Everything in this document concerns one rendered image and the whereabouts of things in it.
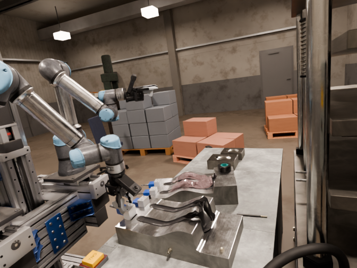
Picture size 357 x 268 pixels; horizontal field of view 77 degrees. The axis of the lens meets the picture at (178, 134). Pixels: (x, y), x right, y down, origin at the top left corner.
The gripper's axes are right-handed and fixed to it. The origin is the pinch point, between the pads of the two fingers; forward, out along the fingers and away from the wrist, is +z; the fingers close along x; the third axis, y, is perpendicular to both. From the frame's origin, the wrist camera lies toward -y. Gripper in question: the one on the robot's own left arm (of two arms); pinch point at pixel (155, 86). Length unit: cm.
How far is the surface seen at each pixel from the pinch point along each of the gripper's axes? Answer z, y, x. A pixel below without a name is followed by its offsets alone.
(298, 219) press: 55, 59, 67
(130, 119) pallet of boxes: -63, 109, -328
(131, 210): -19, 45, 57
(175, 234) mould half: -1, 44, 77
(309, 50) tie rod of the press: 43, -16, 82
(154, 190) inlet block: -10, 54, 32
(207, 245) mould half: 10, 49, 80
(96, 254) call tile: -34, 53, 71
